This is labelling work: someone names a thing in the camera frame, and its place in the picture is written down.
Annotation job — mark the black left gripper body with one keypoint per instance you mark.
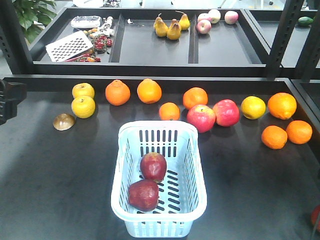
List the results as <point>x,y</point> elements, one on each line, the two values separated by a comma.
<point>11,94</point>

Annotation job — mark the dark red apple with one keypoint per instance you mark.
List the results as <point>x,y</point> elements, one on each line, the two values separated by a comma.
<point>144,195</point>
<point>153,166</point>
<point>315,218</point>

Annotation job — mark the brown pear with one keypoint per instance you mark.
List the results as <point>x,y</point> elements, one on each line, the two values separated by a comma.
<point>173,31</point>

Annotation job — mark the small orange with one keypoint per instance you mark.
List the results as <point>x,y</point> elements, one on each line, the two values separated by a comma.
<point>274,137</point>
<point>169,111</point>
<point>299,132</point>

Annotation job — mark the orange behind red apple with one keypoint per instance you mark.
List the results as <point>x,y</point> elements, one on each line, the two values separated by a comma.
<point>194,96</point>

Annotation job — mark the pink red apple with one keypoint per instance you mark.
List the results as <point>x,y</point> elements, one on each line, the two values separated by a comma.
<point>227,113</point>

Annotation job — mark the dark red apple front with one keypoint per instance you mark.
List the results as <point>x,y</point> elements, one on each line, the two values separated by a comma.
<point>144,195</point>

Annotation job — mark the small orange lower right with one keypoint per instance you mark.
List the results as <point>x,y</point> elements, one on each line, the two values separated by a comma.
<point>274,137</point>

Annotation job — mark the green avocado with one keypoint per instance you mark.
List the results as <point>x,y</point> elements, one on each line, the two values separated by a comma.
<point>305,21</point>

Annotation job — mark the white perforated grater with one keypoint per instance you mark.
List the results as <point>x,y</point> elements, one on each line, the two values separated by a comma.
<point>68,47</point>

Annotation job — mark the lower yellow apple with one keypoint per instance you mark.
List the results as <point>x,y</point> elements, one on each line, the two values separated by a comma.
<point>83,106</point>

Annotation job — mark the small orange far right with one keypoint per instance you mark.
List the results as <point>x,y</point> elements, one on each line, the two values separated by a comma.
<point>299,132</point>

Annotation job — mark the yellow apple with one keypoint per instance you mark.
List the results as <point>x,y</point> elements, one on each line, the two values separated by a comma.
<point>83,106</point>
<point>83,89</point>

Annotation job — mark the yellow orange citrus fruit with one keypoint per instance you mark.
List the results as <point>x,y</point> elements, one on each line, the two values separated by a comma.
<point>253,107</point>

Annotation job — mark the light blue plastic basket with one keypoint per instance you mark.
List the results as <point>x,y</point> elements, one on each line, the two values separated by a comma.
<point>182,193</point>

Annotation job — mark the large orange right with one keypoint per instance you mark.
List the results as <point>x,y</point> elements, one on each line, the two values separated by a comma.
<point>282,105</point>

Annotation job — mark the white kitchen scale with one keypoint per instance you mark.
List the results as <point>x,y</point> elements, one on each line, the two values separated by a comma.
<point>86,22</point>

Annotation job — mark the small orange centre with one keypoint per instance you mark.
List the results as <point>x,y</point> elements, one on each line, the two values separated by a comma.
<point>169,111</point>

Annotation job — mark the red apple middle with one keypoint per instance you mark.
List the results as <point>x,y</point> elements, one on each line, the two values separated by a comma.
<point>202,117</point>

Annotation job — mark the green potted plant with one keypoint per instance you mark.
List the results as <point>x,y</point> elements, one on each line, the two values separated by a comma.
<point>34,16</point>

